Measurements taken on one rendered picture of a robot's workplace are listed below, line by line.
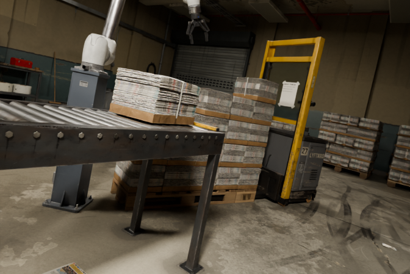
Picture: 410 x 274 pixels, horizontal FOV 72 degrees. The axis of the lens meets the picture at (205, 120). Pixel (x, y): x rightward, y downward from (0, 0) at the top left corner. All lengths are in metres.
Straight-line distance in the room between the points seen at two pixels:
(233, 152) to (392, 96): 6.38
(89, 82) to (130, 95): 0.75
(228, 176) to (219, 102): 0.75
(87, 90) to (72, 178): 0.64
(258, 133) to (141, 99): 1.79
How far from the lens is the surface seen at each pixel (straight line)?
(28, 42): 8.77
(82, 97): 2.15
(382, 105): 8.61
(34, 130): 0.88
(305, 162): 3.45
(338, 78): 8.83
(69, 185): 2.28
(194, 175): 2.55
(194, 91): 1.57
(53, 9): 9.09
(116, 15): 2.42
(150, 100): 1.34
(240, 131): 2.76
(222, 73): 10.17
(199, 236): 1.70
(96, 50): 2.16
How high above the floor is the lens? 0.95
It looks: 4 degrees down
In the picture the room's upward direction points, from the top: 11 degrees clockwise
